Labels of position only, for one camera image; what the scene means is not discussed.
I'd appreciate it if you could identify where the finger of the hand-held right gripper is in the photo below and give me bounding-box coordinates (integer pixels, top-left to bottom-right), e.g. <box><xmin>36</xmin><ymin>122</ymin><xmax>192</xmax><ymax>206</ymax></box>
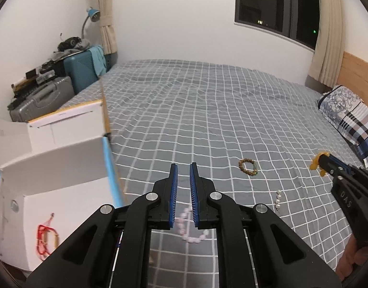
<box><xmin>317</xmin><ymin>153</ymin><xmax>363</xmax><ymax>181</ymax></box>

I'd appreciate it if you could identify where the yellow bead bracelet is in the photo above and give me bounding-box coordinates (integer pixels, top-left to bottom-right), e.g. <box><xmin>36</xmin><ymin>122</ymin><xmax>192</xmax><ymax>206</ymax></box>
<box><xmin>309</xmin><ymin>153</ymin><xmax>330</xmax><ymax>177</ymax></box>

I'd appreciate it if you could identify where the grey suitcase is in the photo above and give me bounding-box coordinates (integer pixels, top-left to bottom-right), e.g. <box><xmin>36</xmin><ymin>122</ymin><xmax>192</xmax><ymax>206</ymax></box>
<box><xmin>8</xmin><ymin>76</ymin><xmax>75</xmax><ymax>123</ymax></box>

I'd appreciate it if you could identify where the black bag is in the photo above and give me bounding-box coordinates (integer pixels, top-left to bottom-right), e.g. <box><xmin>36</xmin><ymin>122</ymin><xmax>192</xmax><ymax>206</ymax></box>
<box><xmin>58</xmin><ymin>37</ymin><xmax>83</xmax><ymax>51</ymax></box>

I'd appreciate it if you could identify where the white cardboard box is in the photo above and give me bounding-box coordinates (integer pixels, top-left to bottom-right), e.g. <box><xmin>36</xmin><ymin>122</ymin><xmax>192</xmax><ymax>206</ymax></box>
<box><xmin>0</xmin><ymin>79</ymin><xmax>126</xmax><ymax>272</ymax></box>

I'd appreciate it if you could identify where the teal suitcase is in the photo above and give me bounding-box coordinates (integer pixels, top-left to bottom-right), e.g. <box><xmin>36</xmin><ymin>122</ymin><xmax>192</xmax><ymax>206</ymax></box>
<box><xmin>63</xmin><ymin>46</ymin><xmax>108</xmax><ymax>95</ymax></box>

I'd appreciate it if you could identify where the person's right hand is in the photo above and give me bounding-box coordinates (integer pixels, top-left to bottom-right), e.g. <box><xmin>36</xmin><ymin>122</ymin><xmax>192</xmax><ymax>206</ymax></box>
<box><xmin>335</xmin><ymin>234</ymin><xmax>368</xmax><ymax>281</ymax></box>

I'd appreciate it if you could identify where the dark window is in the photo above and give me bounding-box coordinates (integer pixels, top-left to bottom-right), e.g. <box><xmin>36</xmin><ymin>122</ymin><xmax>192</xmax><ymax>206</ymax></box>
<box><xmin>234</xmin><ymin>0</ymin><xmax>321</xmax><ymax>50</ymax></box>

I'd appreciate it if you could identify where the wooden headboard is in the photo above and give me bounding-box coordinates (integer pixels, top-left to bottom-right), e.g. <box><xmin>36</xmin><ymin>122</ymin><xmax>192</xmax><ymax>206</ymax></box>
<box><xmin>332</xmin><ymin>51</ymin><xmax>368</xmax><ymax>102</ymax></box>

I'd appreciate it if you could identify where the grey checked bedsheet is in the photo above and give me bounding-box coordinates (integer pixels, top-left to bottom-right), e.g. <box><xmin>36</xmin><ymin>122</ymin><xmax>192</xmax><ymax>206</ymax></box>
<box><xmin>64</xmin><ymin>59</ymin><xmax>368</xmax><ymax>288</ymax></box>

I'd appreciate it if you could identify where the pile of dark gadgets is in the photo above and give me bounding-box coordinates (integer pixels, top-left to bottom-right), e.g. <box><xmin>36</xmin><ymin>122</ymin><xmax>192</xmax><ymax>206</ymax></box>
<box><xmin>10</xmin><ymin>61</ymin><xmax>65</xmax><ymax>96</ymax></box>

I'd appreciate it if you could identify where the teal cloth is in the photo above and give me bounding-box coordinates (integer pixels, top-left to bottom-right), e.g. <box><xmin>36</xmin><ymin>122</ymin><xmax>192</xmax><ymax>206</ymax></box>
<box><xmin>89</xmin><ymin>46</ymin><xmax>108</xmax><ymax>75</ymax></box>

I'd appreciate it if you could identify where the blue patterned pillow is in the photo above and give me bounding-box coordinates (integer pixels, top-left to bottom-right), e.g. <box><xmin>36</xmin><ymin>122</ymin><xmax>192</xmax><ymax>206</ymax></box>
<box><xmin>317</xmin><ymin>84</ymin><xmax>368</xmax><ymax>168</ymax></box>

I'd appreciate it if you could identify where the brown wooden bead bracelet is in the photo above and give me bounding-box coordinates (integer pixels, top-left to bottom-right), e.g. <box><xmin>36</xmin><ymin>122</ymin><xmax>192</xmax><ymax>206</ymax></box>
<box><xmin>238</xmin><ymin>159</ymin><xmax>258</xmax><ymax>176</ymax></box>

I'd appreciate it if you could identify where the pink bead bracelet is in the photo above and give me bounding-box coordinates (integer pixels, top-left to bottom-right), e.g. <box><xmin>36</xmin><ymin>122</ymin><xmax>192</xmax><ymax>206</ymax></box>
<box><xmin>176</xmin><ymin>207</ymin><xmax>209</xmax><ymax>243</ymax></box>

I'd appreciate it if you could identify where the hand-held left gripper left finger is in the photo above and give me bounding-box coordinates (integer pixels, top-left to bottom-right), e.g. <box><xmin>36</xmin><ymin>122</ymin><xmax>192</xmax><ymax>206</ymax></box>
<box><xmin>25</xmin><ymin>163</ymin><xmax>178</xmax><ymax>288</ymax></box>

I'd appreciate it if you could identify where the beige curtain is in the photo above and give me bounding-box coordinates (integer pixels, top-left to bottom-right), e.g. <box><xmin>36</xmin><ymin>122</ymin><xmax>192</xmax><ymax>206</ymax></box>
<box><xmin>87</xmin><ymin>0</ymin><xmax>119</xmax><ymax>68</ymax></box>
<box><xmin>305</xmin><ymin>0</ymin><xmax>352</xmax><ymax>87</ymax></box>

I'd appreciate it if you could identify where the red string bracelet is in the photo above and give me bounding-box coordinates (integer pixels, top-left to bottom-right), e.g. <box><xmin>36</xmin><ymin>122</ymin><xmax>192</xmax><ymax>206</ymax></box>
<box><xmin>40</xmin><ymin>213</ymin><xmax>58</xmax><ymax>239</ymax></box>
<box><xmin>37</xmin><ymin>224</ymin><xmax>60</xmax><ymax>260</ymax></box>

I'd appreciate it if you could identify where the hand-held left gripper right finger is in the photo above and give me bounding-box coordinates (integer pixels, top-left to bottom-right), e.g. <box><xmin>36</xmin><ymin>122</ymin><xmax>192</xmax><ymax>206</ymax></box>
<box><xmin>189</xmin><ymin>162</ymin><xmax>343</xmax><ymax>288</ymax></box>

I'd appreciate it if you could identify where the blue desk lamp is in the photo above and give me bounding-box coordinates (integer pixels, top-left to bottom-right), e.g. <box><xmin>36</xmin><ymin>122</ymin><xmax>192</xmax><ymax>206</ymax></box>
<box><xmin>81</xmin><ymin>7</ymin><xmax>101</xmax><ymax>41</ymax></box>

